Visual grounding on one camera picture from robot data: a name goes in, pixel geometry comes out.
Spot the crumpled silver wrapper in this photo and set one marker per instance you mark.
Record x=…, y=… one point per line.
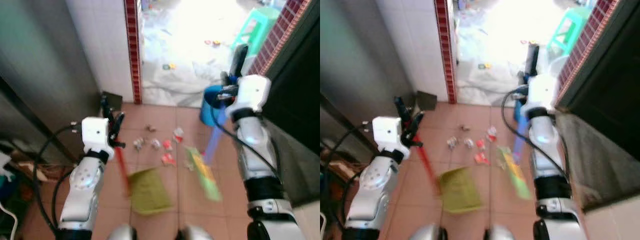
x=452, y=143
x=469, y=143
x=156, y=144
x=138, y=144

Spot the crumpled red wrapper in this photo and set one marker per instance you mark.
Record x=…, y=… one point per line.
x=481, y=158
x=168, y=159
x=480, y=144
x=167, y=145

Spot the silver right robot leg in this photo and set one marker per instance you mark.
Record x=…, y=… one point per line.
x=195, y=233
x=499, y=233

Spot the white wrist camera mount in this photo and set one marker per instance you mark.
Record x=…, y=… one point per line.
x=94, y=132
x=252, y=95
x=542, y=95
x=386, y=134

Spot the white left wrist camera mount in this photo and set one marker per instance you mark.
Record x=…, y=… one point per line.
x=386, y=134
x=94, y=132

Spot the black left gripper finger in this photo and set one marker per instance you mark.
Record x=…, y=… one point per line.
x=120, y=121
x=418, y=121
x=105, y=107
x=400, y=107

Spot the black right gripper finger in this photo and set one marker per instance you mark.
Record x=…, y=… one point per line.
x=535, y=57
x=527, y=62
x=243, y=57
x=235, y=62

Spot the green plastic stool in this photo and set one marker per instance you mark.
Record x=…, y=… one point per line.
x=570, y=27
x=260, y=30

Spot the small dark square plate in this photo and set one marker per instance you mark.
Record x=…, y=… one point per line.
x=114, y=101

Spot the silver robot leg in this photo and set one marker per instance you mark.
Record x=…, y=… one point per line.
x=122, y=233
x=195, y=233
x=425, y=233
x=499, y=233

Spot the small red yellow toy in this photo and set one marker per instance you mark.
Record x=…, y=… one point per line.
x=531, y=42
x=215, y=42

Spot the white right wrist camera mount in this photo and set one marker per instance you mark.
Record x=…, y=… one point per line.
x=542, y=95
x=252, y=95

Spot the grey metal cabinet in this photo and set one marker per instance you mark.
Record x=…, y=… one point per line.
x=45, y=65
x=360, y=60

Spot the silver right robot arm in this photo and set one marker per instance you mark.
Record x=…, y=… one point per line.
x=260, y=150
x=547, y=150

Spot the silver left robot leg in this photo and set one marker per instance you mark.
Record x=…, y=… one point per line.
x=425, y=233
x=122, y=233

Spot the red and white wrapper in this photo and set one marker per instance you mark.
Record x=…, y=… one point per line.
x=492, y=132
x=178, y=134

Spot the dark counter with cloth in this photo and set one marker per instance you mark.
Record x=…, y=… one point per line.
x=605, y=110
x=295, y=100

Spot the small green yellow toy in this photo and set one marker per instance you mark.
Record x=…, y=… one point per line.
x=169, y=66
x=484, y=65

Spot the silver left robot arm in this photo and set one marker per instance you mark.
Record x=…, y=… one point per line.
x=372, y=187
x=82, y=187

